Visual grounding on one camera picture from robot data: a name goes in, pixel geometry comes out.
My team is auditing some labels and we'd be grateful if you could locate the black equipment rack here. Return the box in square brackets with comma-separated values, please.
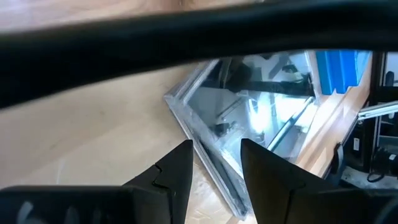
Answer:
[351, 51, 398, 184]

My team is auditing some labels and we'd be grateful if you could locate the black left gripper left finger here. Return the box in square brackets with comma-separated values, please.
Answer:
[0, 139, 195, 224]

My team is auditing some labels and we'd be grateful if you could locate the black left camera cable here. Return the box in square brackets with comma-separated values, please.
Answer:
[0, 0, 398, 110]

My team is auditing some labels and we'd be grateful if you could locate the black table edge bracket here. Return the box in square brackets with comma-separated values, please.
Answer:
[325, 142, 346, 187]

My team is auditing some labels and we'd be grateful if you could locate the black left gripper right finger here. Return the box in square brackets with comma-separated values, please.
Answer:
[241, 138, 398, 224]

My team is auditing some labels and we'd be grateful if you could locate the blue jewel case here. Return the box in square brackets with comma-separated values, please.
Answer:
[316, 49, 373, 96]

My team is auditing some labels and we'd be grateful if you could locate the silver aluminium extrusion bar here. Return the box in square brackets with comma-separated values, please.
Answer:
[357, 100, 398, 121]

